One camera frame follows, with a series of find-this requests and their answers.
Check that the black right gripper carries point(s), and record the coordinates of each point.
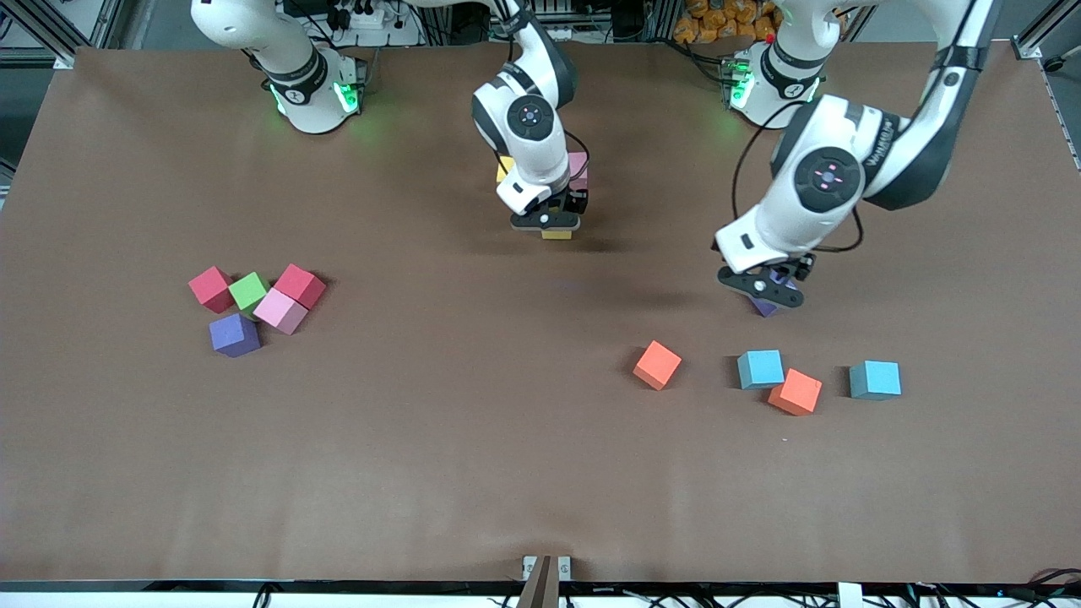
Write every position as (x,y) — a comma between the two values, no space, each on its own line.
(576,201)

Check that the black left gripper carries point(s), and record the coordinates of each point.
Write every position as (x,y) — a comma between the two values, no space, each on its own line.
(801,266)

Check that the yellow foam cube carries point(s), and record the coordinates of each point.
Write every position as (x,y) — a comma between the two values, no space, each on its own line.
(557,236)
(503,169)

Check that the pink foam cube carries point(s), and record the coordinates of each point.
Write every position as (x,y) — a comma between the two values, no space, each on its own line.
(279,308)
(578,165)

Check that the purple foam cube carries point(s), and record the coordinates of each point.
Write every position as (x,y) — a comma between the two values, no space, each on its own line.
(767,308)
(232,333)

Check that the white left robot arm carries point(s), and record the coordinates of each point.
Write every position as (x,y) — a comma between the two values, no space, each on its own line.
(785,228)

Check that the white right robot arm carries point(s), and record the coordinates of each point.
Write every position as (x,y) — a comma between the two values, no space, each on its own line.
(540,160)

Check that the blue foam cube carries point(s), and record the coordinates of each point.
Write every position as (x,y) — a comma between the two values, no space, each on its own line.
(875,377)
(760,368)

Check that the orange foam cube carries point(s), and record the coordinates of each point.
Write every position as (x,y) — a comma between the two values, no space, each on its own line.
(795,390)
(658,363)

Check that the pile of orange items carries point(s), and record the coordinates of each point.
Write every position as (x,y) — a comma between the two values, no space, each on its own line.
(726,21)

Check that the brown table cover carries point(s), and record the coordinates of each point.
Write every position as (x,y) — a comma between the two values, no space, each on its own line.
(540,473)

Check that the white power strip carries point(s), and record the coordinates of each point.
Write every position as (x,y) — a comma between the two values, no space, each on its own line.
(363,17)

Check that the red foam cube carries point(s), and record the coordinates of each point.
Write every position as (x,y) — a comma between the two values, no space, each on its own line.
(209,285)
(298,281)

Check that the green foam cube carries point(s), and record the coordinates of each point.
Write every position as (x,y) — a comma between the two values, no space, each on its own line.
(248,290)

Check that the aluminium frame profile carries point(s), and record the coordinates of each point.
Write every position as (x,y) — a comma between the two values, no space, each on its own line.
(105,21)
(1026,49)

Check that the front camera mount bracket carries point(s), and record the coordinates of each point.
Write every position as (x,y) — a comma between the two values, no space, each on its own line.
(547,583)

